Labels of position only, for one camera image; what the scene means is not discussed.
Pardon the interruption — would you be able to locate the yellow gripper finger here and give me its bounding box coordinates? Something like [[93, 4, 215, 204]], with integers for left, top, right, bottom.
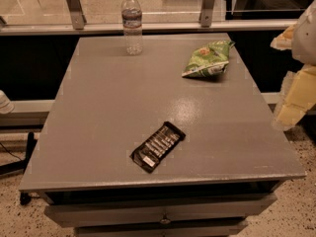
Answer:
[[272, 64, 316, 128], [271, 25, 295, 50]]

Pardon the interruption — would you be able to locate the green jalapeno chip bag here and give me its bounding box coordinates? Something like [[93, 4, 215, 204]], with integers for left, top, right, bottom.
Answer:
[[182, 40, 235, 78]]

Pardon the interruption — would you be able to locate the clear plastic water bottle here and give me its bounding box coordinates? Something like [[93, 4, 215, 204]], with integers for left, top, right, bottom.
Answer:
[[121, 0, 142, 55]]

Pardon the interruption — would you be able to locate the black snack bar wrapper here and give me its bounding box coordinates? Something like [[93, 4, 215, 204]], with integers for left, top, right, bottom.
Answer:
[[130, 121, 186, 173]]

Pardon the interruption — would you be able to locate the grey table drawer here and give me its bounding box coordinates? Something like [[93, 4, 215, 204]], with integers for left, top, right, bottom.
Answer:
[[44, 193, 277, 227]]

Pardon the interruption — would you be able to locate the white object at left edge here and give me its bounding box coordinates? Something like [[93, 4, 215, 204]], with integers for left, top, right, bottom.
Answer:
[[0, 90, 14, 115]]

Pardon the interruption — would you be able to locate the black stand base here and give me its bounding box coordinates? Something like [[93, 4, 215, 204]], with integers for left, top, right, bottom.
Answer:
[[0, 132, 37, 205]]

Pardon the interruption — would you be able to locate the right metal railing bracket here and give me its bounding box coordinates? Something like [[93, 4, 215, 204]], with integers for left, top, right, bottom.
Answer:
[[199, 0, 215, 28]]

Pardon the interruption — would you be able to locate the metal railing bracket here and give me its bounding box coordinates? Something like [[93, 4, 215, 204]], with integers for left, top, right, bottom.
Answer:
[[66, 0, 86, 30], [199, 0, 215, 28]]

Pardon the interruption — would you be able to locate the left metal railing bracket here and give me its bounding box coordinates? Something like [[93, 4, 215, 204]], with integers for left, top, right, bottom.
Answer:
[[66, 0, 86, 30]]

